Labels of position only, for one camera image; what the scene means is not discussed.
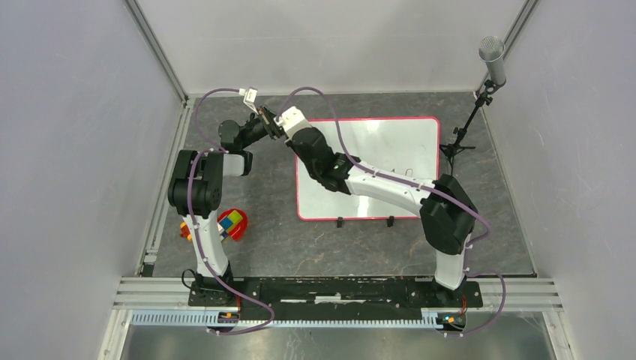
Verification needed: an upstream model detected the pink framed whiteboard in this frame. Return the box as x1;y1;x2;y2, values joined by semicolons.
295;116;440;221

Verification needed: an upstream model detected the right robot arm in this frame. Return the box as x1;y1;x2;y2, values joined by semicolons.
286;126;478;306

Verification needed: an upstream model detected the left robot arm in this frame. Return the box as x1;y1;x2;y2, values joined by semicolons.
167;106;283;306

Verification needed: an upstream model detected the red plastic bowl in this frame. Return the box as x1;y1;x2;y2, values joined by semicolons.
217;208;250;242

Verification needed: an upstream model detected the colourful toy block pile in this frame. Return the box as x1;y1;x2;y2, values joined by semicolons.
179;210;244;245

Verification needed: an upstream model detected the black microphone tripod stand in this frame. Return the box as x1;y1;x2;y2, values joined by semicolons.
439;79;500;175

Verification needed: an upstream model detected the grey microphone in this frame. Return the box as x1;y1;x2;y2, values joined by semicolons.
478;36;506;86

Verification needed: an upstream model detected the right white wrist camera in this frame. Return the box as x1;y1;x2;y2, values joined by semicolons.
274;106;312;138

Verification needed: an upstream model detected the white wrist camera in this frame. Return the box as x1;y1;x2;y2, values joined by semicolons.
238;87;258;113
274;106;312;138

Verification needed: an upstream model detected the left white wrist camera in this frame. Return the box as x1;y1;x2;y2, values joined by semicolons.
238;87;258;113

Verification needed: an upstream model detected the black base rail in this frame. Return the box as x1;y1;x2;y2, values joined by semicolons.
188;276;484;322

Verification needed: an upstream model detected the blue grey cable duct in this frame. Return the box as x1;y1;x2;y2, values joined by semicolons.
130;310;443;330

